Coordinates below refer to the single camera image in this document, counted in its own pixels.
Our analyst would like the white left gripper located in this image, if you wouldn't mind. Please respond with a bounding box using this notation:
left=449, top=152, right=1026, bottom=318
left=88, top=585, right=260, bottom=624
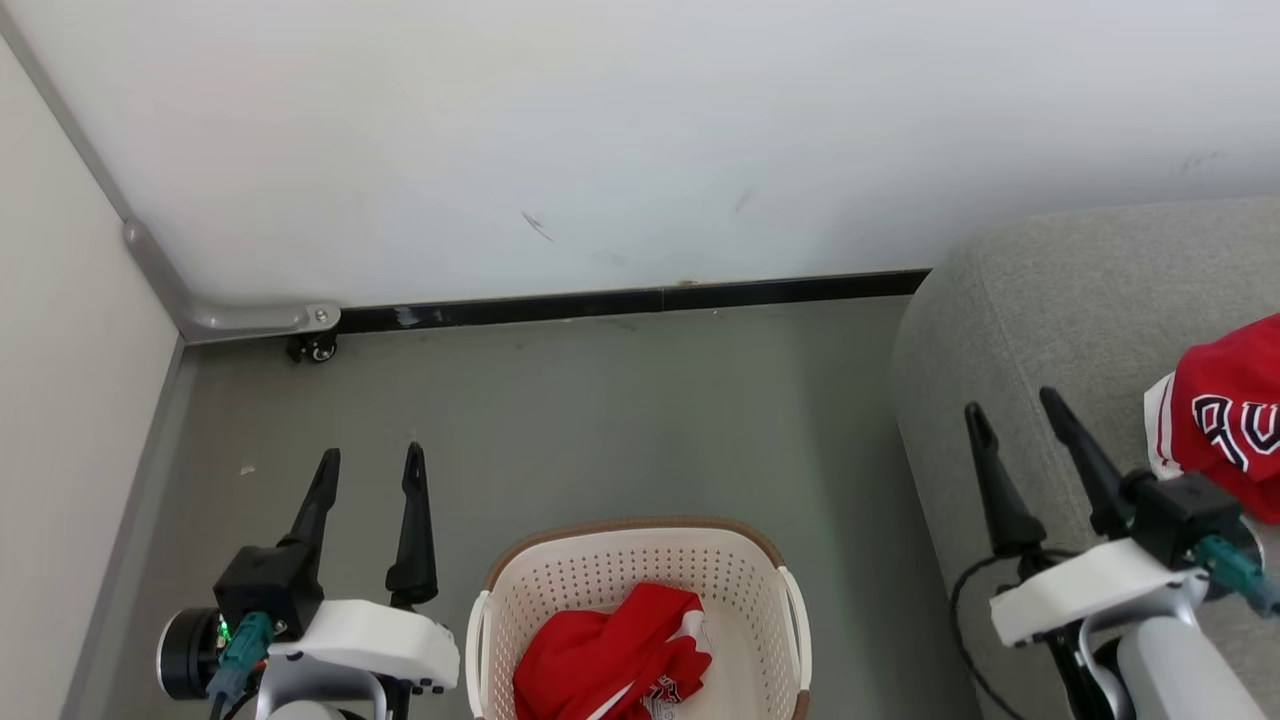
left=268, top=442, right=461, bottom=693

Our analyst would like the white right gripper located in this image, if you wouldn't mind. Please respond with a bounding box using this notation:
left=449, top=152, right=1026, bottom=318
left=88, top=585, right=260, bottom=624
left=965, top=387, right=1211, bottom=649

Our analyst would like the red jersey white striped hem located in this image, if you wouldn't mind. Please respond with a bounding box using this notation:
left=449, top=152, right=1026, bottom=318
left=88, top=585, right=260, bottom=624
left=1145, top=313, right=1280, bottom=526

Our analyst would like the grey fabric sofa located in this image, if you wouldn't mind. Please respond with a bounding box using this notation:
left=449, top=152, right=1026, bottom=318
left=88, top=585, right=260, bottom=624
left=888, top=197, right=1280, bottom=720

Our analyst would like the white perforated laundry basket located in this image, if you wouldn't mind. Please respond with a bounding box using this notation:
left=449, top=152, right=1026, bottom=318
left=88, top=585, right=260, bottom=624
left=465, top=517, right=813, bottom=720

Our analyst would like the black baseboard strip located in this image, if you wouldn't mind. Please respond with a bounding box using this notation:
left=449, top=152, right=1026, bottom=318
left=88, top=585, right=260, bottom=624
left=338, top=268, right=933, bottom=335

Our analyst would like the teal left camera cable plug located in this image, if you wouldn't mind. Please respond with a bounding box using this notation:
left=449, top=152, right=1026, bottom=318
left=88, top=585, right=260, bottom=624
left=207, top=612, right=276, bottom=706

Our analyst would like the teal camera cable plug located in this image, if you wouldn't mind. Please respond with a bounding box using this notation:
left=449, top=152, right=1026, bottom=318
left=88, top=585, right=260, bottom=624
left=207, top=612, right=276, bottom=706
left=1193, top=535, right=1280, bottom=618

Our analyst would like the teal right camera cable plug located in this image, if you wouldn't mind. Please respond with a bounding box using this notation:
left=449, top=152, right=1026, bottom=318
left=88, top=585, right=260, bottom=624
left=1193, top=535, right=1280, bottom=618

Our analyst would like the grey metal frame bracket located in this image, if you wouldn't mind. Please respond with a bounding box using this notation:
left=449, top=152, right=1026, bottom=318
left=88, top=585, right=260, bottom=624
left=0, top=5, right=342, bottom=346

